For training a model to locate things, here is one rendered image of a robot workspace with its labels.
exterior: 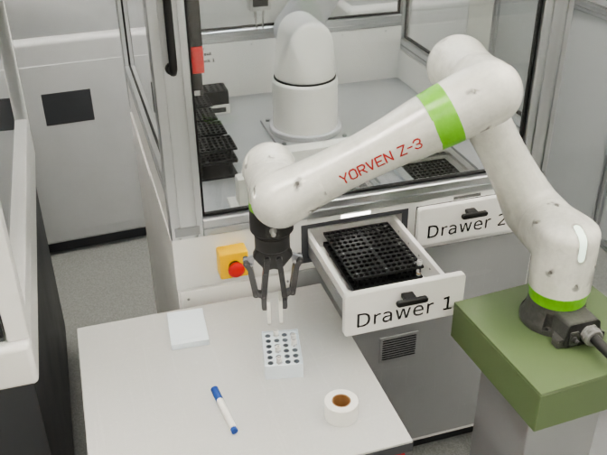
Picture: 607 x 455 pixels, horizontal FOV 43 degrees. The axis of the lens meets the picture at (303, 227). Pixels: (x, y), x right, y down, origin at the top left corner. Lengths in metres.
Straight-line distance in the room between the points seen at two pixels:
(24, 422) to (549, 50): 1.52
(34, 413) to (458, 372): 1.25
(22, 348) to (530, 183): 1.12
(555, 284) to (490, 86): 0.48
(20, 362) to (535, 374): 1.05
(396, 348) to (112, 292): 1.53
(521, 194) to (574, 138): 2.16
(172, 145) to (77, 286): 1.81
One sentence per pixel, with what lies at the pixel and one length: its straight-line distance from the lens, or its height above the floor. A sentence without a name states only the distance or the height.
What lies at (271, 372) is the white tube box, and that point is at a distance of 1.69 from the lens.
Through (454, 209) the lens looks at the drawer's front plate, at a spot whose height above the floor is 0.91.
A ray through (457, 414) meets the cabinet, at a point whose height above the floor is 0.14.
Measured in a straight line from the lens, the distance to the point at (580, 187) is 3.87.
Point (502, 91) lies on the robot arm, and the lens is 1.39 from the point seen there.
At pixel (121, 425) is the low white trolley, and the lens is 1.65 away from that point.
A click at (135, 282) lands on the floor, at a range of 3.43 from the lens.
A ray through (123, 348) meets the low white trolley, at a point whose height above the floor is 0.76.
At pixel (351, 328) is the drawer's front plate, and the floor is 0.84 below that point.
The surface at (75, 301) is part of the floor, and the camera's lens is 3.38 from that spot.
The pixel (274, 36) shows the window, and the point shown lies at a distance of 1.72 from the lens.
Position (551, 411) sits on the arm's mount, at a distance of 1.63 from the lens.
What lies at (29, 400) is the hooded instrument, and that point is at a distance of 1.85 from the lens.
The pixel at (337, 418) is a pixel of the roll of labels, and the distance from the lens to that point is 1.58.
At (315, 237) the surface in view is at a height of 0.87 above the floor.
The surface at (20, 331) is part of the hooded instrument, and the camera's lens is 1.67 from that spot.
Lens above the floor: 1.89
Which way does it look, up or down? 30 degrees down
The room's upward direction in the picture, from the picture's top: 1 degrees counter-clockwise
